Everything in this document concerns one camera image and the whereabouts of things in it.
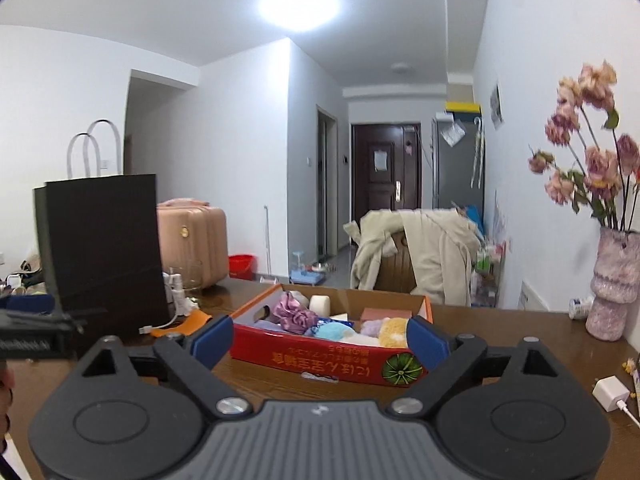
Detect red plastic basin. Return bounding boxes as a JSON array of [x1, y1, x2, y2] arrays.
[[228, 254, 257, 281]]

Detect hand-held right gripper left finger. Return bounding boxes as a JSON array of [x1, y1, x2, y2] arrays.
[[74, 314, 253, 417]]

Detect black paper bag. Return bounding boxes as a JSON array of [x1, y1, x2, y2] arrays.
[[33, 120, 171, 341]]

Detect cluttered storage rack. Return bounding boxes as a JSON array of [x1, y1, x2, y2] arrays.
[[470, 240, 508, 307]]

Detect speckled pink vase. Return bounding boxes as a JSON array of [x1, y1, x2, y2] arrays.
[[585, 226, 640, 342]]

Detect clear plastic document pouch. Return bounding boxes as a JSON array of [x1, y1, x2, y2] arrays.
[[441, 122, 466, 147]]

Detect dried pink roses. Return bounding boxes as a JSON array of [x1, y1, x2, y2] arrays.
[[528, 61, 640, 233]]

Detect bright ceiling lamp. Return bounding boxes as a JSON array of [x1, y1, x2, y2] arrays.
[[257, 0, 343, 31]]

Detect pale decorative branches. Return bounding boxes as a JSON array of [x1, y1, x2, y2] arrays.
[[492, 190, 508, 246]]

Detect wall electrical panel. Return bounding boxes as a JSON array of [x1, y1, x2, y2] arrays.
[[490, 81, 503, 131]]

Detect brown chair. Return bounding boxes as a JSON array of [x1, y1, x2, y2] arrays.
[[375, 232, 418, 293]]

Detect pink suitcase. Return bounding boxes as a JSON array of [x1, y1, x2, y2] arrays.
[[156, 199, 230, 291]]

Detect white charger cable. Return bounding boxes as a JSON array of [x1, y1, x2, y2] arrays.
[[617, 400, 640, 431]]

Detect grey refrigerator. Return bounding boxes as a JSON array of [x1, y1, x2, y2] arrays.
[[432, 116, 486, 211]]

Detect white pole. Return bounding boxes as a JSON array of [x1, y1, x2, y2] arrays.
[[262, 204, 272, 281]]

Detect beige coat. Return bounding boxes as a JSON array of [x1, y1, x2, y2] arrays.
[[344, 208, 483, 306]]

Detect dark brown entrance door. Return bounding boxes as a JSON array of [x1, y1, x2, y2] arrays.
[[351, 122, 422, 221]]

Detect grey interior door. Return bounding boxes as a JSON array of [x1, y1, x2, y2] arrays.
[[316, 105, 340, 261]]

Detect person's left hand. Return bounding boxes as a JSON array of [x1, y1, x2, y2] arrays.
[[0, 367, 15, 441]]

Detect small white jar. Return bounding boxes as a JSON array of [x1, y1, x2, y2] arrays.
[[568, 296, 596, 320]]

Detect light blue fluffy cloth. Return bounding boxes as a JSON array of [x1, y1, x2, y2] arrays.
[[316, 322, 356, 343]]

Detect white usb cable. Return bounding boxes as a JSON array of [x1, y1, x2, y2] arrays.
[[139, 312, 181, 336]]

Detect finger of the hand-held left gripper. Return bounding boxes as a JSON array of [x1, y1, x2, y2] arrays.
[[0, 311, 86, 333], [0, 293, 55, 313]]

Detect purple satin pouch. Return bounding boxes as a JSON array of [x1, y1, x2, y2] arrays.
[[272, 292, 321, 335]]

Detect white and yellow plush toy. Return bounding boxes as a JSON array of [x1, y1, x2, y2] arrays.
[[345, 317, 408, 348]]

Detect white charger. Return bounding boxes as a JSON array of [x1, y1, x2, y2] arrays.
[[592, 376, 631, 413]]

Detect white folded umbrella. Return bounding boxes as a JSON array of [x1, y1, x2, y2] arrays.
[[472, 117, 486, 188]]

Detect red cardboard box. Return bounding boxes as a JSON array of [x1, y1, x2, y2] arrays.
[[229, 282, 433, 387]]

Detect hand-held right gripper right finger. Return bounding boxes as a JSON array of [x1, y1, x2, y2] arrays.
[[390, 316, 572, 417]]

